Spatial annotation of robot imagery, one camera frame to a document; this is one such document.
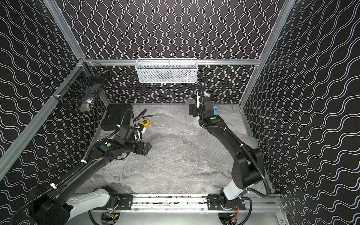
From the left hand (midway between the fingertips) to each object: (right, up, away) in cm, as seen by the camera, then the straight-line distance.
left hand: (144, 142), depth 78 cm
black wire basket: (-45, +31, +14) cm, 57 cm away
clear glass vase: (+27, +14, +33) cm, 45 cm away
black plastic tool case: (-30, +15, +29) cm, 45 cm away
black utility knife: (-12, +15, +35) cm, 40 cm away
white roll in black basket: (-34, +21, +4) cm, 41 cm away
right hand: (+31, +22, +8) cm, 39 cm away
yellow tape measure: (-6, +10, +29) cm, 31 cm away
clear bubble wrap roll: (+21, -12, +14) cm, 28 cm away
